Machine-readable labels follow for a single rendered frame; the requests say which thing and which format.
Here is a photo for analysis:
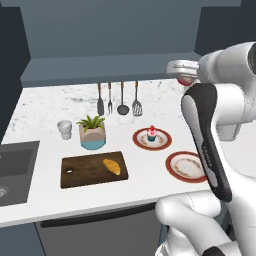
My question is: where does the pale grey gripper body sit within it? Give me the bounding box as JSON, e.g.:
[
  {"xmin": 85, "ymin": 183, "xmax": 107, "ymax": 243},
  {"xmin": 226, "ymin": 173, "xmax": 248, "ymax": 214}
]
[{"xmin": 166, "ymin": 59, "xmax": 202, "ymax": 80}]

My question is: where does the red jam jar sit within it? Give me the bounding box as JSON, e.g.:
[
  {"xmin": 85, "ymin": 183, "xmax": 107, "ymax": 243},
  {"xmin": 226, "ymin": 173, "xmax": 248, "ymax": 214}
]
[{"xmin": 177, "ymin": 77, "xmax": 198, "ymax": 87}]

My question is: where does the golden croissant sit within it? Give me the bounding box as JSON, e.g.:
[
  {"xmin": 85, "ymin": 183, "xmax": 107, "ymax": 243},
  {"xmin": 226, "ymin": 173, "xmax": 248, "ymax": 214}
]
[{"xmin": 102, "ymin": 158, "xmax": 122, "ymax": 176}]

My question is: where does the dark wooden cutting board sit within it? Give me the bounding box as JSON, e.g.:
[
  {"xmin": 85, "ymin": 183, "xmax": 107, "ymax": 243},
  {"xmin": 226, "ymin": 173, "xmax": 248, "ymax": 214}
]
[{"xmin": 60, "ymin": 151, "xmax": 130, "ymax": 190}]

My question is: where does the dark tall cabinet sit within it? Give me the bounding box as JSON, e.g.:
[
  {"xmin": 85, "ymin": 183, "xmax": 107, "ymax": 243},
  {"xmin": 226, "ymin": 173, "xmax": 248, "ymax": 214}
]
[{"xmin": 0, "ymin": 0, "xmax": 32, "ymax": 145}]

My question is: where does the grey-blue base cabinet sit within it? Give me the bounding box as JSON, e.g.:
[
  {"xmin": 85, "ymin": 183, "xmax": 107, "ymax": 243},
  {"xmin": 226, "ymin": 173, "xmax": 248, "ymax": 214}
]
[{"xmin": 0, "ymin": 222, "xmax": 46, "ymax": 256}]

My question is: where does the hanging slotted turner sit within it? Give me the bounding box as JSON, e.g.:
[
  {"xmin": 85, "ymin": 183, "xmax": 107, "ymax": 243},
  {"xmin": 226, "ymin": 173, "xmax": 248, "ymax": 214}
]
[{"xmin": 131, "ymin": 80, "xmax": 144, "ymax": 117}]

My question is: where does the pink cupcake with cherry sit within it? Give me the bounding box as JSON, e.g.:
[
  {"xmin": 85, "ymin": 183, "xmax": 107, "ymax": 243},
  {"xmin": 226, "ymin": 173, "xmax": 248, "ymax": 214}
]
[{"xmin": 146, "ymin": 124, "xmax": 159, "ymax": 143}]

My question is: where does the red-rimmed plate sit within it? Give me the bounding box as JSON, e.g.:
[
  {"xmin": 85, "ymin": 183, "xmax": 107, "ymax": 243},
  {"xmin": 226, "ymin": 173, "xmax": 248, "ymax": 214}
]
[
  {"xmin": 132, "ymin": 127, "xmax": 173, "ymax": 152},
  {"xmin": 164, "ymin": 150, "xmax": 210, "ymax": 184}
]

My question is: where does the potted green plant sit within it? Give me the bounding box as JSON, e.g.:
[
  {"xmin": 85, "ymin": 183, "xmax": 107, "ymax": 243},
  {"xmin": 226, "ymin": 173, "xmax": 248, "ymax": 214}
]
[{"xmin": 76, "ymin": 114, "xmax": 108, "ymax": 151}]

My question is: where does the grey dishwasher door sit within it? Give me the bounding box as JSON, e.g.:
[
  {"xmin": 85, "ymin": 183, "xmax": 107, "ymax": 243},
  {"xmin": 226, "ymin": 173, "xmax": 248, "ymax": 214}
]
[{"xmin": 34, "ymin": 202, "xmax": 168, "ymax": 256}]

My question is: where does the dark grey sink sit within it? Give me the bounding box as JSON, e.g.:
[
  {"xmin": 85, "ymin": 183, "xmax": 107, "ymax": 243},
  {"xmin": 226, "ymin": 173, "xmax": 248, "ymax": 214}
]
[{"xmin": 0, "ymin": 140, "xmax": 41, "ymax": 208}]

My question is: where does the dark wall cabinet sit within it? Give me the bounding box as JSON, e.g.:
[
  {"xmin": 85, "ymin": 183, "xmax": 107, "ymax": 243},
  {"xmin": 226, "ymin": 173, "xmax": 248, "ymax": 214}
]
[{"xmin": 194, "ymin": 0, "xmax": 256, "ymax": 56}]

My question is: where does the hanging ladle with wooden handle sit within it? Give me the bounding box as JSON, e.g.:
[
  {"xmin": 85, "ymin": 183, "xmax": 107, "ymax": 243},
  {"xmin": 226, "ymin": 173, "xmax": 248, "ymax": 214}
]
[{"xmin": 116, "ymin": 81, "xmax": 131, "ymax": 117}]

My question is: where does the grey-blue wall cabinet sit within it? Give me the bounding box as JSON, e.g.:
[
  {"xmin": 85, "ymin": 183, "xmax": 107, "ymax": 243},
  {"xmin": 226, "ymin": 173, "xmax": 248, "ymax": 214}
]
[{"xmin": 19, "ymin": 0, "xmax": 242, "ymax": 89}]

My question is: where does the hanging fork with wooden handle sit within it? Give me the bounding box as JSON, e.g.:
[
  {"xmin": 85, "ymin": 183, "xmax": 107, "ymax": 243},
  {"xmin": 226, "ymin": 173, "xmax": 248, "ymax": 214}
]
[{"xmin": 106, "ymin": 82, "xmax": 114, "ymax": 115}]

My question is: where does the hanging spatula with wooden handle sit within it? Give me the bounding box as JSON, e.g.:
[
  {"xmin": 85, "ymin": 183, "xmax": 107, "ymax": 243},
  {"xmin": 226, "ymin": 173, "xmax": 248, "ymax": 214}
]
[{"xmin": 96, "ymin": 82, "xmax": 105, "ymax": 117}]

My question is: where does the black dishwasher handle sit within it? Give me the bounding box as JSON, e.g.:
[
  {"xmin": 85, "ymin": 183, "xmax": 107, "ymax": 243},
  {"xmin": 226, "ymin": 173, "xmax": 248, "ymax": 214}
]
[{"xmin": 39, "ymin": 202, "xmax": 158, "ymax": 229}]

